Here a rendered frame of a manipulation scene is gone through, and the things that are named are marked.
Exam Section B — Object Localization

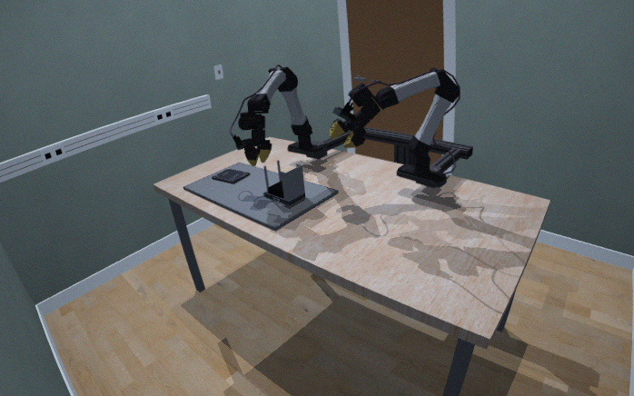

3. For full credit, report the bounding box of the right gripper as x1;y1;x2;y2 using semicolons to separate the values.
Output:
244;130;272;166

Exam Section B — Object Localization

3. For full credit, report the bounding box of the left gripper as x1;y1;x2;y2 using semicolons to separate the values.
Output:
330;111;370;148

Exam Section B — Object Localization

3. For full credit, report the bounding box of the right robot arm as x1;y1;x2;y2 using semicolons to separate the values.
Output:
238;67;323;153

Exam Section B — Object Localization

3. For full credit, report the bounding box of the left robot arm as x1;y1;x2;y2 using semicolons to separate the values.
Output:
333;68;460;183

